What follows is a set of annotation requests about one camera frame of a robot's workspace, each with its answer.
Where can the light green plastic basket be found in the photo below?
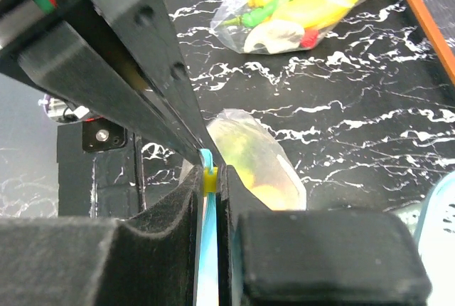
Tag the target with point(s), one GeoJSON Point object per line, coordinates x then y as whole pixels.
{"type": "Point", "coordinates": [431, 222]}

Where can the small red strawberry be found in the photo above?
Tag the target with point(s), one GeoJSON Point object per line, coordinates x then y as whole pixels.
{"type": "Point", "coordinates": [310, 38]}

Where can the white garlic bulb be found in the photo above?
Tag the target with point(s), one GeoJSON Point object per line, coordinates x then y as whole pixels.
{"type": "Point", "coordinates": [275, 36]}

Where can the green chili pepper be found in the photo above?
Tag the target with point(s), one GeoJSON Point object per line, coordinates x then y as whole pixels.
{"type": "Point", "coordinates": [256, 16]}

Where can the clear bag blue zipper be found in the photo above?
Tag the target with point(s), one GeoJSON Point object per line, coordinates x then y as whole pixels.
{"type": "Point", "coordinates": [242, 123]}

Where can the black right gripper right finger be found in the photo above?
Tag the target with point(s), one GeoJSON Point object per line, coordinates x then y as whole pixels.
{"type": "Point", "coordinates": [334, 257]}

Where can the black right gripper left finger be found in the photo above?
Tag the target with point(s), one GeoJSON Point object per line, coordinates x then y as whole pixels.
{"type": "Point", "coordinates": [149, 259]}

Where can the orange wooden shelf rack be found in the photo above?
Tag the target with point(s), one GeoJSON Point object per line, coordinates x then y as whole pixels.
{"type": "Point", "coordinates": [436, 17]}

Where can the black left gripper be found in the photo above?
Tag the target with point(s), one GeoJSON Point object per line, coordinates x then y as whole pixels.
{"type": "Point", "coordinates": [89, 58]}

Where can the orange green mango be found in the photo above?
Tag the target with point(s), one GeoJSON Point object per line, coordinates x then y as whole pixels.
{"type": "Point", "coordinates": [258, 169]}

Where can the clear bag orange zipper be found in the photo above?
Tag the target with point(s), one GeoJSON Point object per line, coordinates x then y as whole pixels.
{"type": "Point", "coordinates": [234, 37]}

